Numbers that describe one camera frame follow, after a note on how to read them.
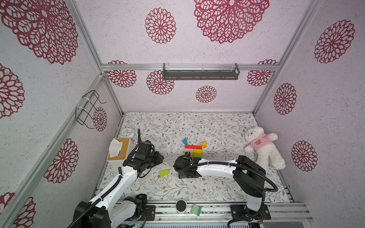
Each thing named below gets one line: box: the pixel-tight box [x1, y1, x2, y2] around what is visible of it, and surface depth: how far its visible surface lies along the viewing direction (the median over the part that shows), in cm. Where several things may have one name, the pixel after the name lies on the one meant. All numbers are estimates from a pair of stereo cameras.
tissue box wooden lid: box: [106, 137, 131, 161], surface depth 96 cm
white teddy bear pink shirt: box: [243, 126, 286, 171], surface depth 92 cm
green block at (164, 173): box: [158, 169, 170, 177], surface depth 89 cm
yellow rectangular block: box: [193, 149, 202, 154], surface depth 99 cm
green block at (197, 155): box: [192, 152, 202, 158], surface depth 97 cm
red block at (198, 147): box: [192, 145, 203, 150], surface depth 102 cm
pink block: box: [184, 148, 194, 153], surface depth 100 cm
